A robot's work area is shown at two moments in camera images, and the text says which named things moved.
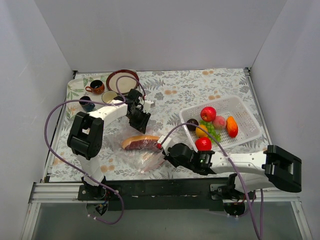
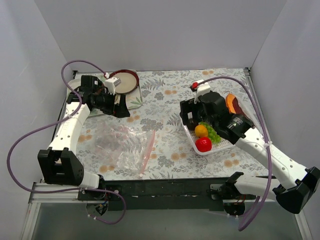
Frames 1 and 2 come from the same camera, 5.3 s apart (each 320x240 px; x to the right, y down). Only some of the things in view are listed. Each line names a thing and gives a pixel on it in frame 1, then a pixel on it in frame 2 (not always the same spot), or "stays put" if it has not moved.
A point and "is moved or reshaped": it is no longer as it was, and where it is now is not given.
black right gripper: x=169 y=153 → x=188 y=113
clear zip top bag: x=127 y=149 is moved or reshaped
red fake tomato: x=203 y=144 stays put
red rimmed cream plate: x=124 y=83 stays put
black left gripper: x=139 y=119 → x=116 y=107
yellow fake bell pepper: x=200 y=132 stays put
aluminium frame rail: x=43 y=192 stays put
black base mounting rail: x=165 y=195 stays put
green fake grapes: x=211 y=130 stays put
